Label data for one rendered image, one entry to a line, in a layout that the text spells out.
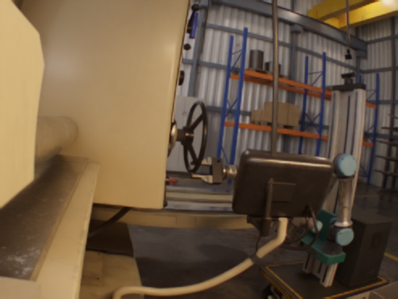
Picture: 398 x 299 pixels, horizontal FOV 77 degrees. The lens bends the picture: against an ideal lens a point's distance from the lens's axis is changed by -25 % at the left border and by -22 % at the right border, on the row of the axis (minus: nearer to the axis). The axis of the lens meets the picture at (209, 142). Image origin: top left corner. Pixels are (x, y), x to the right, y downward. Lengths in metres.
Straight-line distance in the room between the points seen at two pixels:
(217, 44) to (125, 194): 8.84
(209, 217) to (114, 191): 1.39
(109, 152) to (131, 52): 0.34
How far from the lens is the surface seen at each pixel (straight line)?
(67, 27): 1.12
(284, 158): 1.03
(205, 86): 9.40
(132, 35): 1.10
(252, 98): 9.91
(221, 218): 2.41
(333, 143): 2.27
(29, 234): 0.36
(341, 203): 1.78
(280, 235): 1.13
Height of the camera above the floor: 1.35
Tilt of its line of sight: 3 degrees down
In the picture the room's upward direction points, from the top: 7 degrees clockwise
